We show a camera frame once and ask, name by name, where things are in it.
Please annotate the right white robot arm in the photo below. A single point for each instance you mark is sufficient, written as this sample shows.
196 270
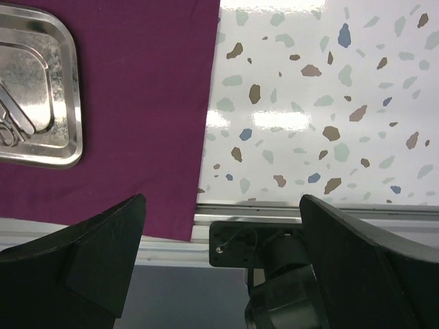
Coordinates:
291 299

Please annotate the purple cloth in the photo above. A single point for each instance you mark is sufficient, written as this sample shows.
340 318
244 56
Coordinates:
145 73

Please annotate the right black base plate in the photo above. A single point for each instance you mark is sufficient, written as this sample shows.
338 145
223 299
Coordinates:
273 247

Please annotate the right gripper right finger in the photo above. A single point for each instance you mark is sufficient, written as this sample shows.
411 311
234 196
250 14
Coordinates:
369 277

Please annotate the aluminium rail frame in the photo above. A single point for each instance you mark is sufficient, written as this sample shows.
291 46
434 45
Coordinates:
417 223

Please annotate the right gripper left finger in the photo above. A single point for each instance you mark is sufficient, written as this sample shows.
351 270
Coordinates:
77 277

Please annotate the steel instrument tray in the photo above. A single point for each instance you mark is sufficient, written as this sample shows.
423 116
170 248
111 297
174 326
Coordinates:
39 68

